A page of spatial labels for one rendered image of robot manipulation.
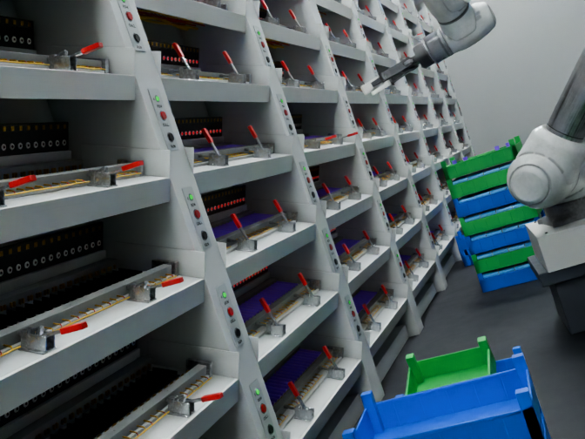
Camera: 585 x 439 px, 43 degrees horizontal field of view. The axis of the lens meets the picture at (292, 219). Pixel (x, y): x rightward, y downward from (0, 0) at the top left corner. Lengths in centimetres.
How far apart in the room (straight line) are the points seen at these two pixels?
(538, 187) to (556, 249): 22
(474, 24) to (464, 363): 98
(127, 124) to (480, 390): 80
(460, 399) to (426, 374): 51
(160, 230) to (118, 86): 27
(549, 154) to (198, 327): 105
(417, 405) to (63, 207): 72
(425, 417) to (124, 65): 85
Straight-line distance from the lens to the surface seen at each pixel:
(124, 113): 144
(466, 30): 229
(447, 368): 191
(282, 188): 206
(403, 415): 143
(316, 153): 225
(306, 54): 277
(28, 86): 118
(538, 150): 205
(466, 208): 310
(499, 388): 141
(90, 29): 148
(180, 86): 159
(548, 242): 216
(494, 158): 306
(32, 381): 101
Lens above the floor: 63
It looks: 2 degrees down
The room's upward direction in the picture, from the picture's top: 19 degrees counter-clockwise
